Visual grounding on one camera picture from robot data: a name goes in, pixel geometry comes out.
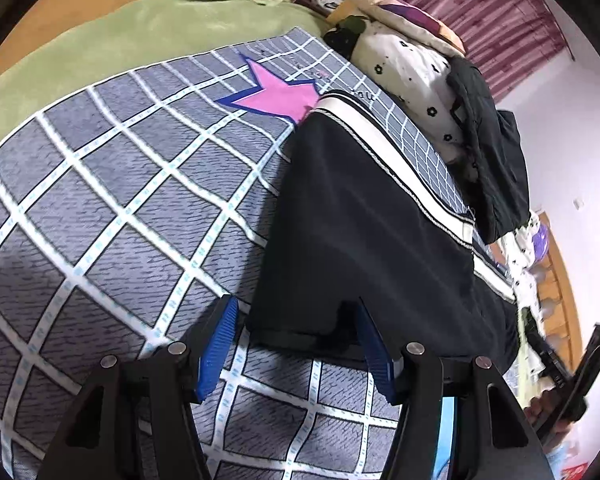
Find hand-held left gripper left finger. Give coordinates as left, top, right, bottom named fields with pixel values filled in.
left=40, top=294, right=240, bottom=480

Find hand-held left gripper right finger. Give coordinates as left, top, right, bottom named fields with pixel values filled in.
left=352, top=300, right=553, bottom=480

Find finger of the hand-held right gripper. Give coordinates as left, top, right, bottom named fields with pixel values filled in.
left=525, top=330, right=568, bottom=391

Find black pants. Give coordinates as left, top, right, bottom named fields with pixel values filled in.
left=245, top=89, right=523, bottom=376

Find person's right hand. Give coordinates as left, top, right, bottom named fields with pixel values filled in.
left=525, top=390, right=573, bottom=441

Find purple plush toy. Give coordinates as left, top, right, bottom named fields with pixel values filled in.
left=532, top=225, right=551, bottom=266

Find grey checked star blanket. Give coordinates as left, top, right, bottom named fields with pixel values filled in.
left=0, top=27, right=521, bottom=480

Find pile of black clothes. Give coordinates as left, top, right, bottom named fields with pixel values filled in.
left=447, top=55, right=531, bottom=241

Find white floral quilt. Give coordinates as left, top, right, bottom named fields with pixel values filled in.
left=325, top=15, right=481, bottom=181

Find green bed sheet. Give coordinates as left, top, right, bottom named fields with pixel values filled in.
left=0, top=0, right=331, bottom=111

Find purple patterned pillow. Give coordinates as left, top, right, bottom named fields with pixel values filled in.
left=360, top=0, right=466, bottom=56

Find maroon floral curtain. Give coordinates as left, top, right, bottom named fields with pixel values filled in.
left=325, top=0, right=571, bottom=103

